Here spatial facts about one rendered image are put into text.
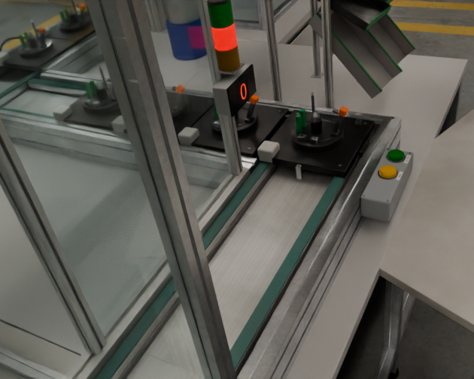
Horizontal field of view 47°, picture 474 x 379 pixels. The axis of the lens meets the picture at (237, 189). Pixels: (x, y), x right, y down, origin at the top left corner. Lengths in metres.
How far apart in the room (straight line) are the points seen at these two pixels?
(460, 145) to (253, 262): 0.73
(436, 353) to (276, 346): 1.25
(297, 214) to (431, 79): 0.84
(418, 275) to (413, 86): 0.84
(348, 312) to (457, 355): 1.07
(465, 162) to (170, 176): 1.19
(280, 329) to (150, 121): 0.66
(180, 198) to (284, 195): 0.87
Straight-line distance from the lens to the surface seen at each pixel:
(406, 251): 1.33
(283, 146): 1.48
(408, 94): 1.90
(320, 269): 1.15
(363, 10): 1.60
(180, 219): 0.54
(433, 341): 2.25
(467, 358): 2.22
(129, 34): 0.44
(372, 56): 1.71
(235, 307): 1.16
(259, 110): 1.64
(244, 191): 1.38
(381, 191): 1.33
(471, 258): 1.33
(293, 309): 1.08
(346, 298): 1.22
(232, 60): 1.22
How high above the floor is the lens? 1.80
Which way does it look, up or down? 38 degrees down
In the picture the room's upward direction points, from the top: 10 degrees counter-clockwise
